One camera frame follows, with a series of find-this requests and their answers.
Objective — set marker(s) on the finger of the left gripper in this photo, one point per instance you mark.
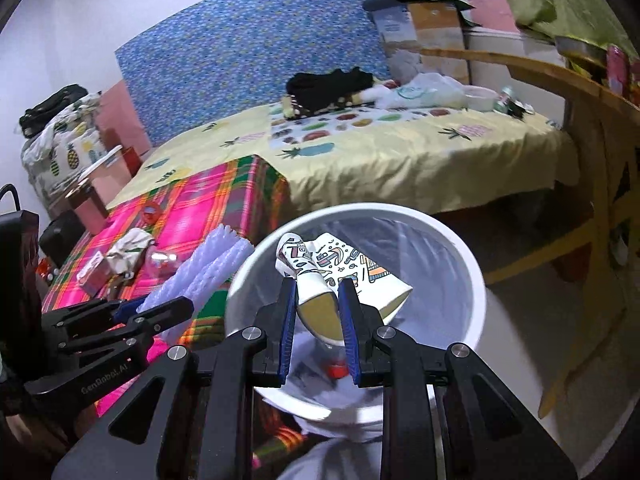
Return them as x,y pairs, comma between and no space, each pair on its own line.
155,312
93,316

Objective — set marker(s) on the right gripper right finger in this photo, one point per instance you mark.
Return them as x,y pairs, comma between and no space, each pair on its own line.
368,342

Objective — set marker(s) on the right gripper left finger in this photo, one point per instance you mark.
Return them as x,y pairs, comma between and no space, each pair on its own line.
277,322

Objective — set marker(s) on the white foam net sleeve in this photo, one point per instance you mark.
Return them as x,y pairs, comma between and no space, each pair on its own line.
215,244
214,274

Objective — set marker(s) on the white paper bag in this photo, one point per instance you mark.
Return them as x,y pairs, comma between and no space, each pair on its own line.
126,255

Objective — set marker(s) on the clear jelly cup red content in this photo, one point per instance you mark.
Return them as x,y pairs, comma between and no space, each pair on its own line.
161,264

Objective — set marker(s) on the patterned crushed paper cup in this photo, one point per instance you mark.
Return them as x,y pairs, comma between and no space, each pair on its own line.
319,266

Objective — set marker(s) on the red strawberry milk carton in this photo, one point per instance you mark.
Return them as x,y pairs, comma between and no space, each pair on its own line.
94,275

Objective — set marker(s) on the clear cola plastic bottle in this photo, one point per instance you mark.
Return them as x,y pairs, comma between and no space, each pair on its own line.
336,370

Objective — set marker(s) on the red round foil lid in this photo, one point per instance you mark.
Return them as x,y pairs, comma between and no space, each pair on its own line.
150,213

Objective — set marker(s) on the white round trash bin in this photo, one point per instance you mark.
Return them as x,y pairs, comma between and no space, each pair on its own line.
417,272

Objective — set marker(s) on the pink plaid tablecloth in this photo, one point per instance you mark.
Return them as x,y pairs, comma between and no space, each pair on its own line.
247,194

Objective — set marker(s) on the black suitcase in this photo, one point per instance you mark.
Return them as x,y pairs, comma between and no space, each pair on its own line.
61,236

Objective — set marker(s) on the pink storage box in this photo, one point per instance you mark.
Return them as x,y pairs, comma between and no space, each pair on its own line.
108,175

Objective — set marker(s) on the pineapple print bedding pile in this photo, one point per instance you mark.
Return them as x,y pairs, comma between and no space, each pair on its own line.
67,145

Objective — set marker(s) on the yellow pineapple bed sheet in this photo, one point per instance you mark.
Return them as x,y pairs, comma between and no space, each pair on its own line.
429,159

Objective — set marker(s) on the black bag on pile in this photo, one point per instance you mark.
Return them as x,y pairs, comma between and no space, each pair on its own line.
36,118

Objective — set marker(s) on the black clothing on bed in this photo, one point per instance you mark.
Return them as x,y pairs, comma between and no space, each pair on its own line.
314,92

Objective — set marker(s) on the blue floral headboard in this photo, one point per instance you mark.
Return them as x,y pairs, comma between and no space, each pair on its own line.
219,57

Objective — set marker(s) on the white plastic bag on bed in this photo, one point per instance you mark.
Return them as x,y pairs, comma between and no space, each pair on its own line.
435,90

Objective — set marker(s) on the small green can on bed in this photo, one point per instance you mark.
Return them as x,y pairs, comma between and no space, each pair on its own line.
509,104

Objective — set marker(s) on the cardboard box by bed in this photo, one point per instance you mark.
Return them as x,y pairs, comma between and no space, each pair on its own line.
407,27

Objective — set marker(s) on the wooden chair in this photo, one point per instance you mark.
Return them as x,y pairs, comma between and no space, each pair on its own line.
605,129

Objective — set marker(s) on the green curtain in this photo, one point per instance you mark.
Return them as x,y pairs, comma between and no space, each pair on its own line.
591,20

